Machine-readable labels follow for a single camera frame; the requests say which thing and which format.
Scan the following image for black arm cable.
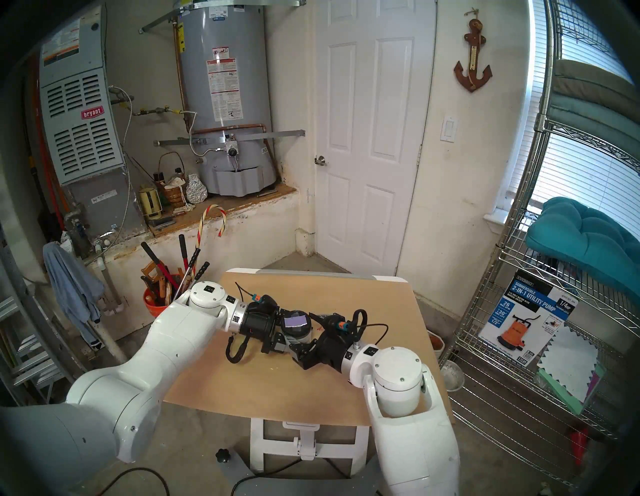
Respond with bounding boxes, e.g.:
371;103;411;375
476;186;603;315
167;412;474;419
350;308;390;347
224;334;252;364

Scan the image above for white zigzag foam mat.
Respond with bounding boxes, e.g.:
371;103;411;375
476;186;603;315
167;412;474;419
537;325;608;401

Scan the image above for brown anchor wall decoration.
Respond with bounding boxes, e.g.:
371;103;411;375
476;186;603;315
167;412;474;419
453;9;493;93

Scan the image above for white paint jar black lid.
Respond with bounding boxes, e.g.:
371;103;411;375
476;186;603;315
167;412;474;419
279;310;314;347

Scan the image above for blue hanging cloth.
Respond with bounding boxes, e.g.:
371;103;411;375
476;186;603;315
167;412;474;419
42;241;106;351

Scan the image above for crumpled aluminium foil lump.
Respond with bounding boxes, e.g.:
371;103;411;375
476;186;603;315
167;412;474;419
185;173;208;204

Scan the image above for red white candy cane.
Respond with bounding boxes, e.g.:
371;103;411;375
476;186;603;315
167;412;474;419
192;204;228;251

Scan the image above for white window sill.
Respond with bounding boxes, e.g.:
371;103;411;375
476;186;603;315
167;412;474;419
484;207;531;236

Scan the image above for white window blinds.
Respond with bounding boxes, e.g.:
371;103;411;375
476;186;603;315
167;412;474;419
502;0;640;231

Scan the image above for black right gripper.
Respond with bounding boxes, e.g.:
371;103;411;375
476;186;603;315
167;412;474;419
289;312;352;372

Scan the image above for chrome wire shelf rack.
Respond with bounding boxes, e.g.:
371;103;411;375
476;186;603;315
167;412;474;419
452;0;640;488

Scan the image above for grey round bowl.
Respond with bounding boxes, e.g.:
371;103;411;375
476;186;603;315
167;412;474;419
440;360;466;393

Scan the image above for utility pump cardboard box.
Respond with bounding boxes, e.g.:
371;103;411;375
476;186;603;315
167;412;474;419
478;270;579;368

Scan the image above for wicker basket with handle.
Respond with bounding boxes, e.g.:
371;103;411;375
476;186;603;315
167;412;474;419
157;151;188;208

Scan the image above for dark green cushion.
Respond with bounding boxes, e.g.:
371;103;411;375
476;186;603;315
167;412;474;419
542;92;640;161

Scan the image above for grey water heater tank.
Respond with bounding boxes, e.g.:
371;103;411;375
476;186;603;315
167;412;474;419
177;0;278;197

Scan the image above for aluminium ladder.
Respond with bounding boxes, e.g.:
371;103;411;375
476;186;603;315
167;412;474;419
0;215;101;416

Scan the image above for green foam mat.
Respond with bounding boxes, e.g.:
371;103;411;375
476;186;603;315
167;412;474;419
537;367;586;416

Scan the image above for yellow plastic jug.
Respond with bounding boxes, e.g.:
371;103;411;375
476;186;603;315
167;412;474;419
137;186;163;221

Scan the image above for orange plastic bucket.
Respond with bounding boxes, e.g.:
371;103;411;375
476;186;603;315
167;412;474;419
143;287;173;319

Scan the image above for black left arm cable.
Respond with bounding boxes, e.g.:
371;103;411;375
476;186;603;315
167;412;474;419
224;334;252;364

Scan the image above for olive green cushion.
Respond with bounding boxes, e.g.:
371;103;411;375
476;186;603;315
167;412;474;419
552;59;640;108

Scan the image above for white panel door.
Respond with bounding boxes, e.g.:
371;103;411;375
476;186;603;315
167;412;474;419
312;0;441;278

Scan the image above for red bottle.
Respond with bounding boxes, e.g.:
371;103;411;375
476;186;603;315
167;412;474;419
567;427;591;463

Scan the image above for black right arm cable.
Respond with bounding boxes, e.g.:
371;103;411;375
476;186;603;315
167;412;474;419
350;308;390;347

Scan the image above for grey Bryant furnace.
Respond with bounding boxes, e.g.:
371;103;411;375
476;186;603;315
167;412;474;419
37;5;146;241

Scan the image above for wooden handled tools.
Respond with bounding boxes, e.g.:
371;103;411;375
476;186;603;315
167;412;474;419
140;262;173;306

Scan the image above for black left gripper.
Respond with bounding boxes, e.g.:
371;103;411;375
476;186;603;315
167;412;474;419
239;305;302;356

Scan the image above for teal tufted cushion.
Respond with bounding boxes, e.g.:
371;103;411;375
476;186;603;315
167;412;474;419
525;196;640;301

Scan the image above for silver shears black grips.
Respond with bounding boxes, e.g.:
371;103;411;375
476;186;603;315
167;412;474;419
172;247;211;298

